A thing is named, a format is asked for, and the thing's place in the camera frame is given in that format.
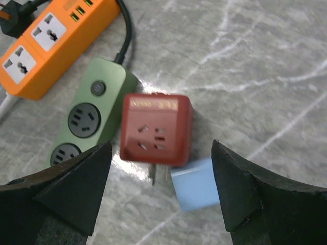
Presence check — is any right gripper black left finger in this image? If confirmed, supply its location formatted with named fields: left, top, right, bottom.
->
left=1, top=142, right=112, bottom=244

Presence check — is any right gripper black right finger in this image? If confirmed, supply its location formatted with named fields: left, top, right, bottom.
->
left=211, top=140, right=326, bottom=244

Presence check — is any red cube socket adapter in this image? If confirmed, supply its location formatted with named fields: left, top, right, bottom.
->
left=120, top=93, right=193, bottom=182

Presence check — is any light blue charger plug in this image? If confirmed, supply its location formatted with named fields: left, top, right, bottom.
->
left=171, top=158, right=220, bottom=212

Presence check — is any green power strip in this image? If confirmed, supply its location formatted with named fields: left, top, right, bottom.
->
left=45, top=57, right=138, bottom=167

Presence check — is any orange power strip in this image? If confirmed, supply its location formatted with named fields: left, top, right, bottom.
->
left=1, top=0, right=120, bottom=100

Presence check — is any white power cable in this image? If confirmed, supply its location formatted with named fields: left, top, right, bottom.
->
left=0, top=93, right=16, bottom=120

